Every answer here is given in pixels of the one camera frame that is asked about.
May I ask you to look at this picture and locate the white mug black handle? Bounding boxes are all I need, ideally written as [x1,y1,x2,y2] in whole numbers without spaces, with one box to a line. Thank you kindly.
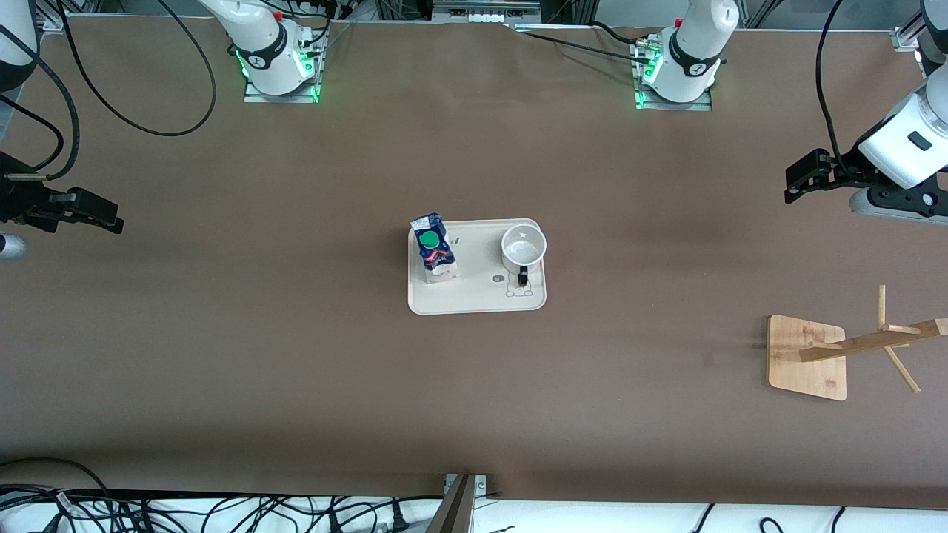
[501,224,548,289]

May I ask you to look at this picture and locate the aluminium table corner bracket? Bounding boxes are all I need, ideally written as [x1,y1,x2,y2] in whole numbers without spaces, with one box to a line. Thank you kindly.
[891,25,928,53]
[30,9,69,35]

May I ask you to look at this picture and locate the cream plastic serving tray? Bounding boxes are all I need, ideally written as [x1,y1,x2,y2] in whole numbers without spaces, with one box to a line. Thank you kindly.
[407,218,548,317]

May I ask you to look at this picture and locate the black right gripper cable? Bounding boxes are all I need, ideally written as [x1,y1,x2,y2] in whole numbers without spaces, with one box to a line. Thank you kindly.
[0,24,81,181]

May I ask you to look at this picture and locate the black arching floor cable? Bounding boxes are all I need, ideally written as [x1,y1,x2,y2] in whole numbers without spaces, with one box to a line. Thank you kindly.
[0,457,113,504]

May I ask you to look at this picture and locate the wooden cup rack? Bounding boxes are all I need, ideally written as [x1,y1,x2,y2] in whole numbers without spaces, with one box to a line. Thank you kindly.
[767,285,948,403]

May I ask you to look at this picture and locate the thin black base cable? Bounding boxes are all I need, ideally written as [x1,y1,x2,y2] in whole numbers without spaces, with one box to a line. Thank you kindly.
[511,25,649,66]

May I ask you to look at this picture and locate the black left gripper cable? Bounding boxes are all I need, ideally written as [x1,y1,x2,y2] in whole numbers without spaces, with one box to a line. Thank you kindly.
[815,0,849,161]

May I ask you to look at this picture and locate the grey power strip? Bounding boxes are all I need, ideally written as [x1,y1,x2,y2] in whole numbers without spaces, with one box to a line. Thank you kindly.
[432,0,543,24]

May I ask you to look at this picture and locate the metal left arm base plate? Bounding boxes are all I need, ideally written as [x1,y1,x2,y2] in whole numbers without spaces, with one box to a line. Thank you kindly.
[635,43,714,113]

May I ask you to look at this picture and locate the thick black base cable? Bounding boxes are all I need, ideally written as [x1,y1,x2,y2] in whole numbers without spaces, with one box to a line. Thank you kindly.
[589,20,656,47]

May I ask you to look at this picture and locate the long looping black arm cable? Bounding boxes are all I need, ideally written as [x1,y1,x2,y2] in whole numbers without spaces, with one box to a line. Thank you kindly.
[58,0,218,138]

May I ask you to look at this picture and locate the tangled black floor cable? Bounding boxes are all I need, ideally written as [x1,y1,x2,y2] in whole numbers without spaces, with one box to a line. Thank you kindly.
[194,495,321,533]
[323,495,445,533]

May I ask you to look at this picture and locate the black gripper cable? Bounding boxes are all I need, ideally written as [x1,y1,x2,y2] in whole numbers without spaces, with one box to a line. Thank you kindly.
[815,0,849,161]
[0,24,81,181]

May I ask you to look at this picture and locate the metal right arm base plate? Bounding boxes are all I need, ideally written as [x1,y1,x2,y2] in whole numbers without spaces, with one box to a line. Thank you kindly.
[244,33,321,104]

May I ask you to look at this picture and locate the aluminium profile beam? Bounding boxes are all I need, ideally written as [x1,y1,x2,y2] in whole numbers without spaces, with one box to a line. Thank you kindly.
[425,474,489,533]

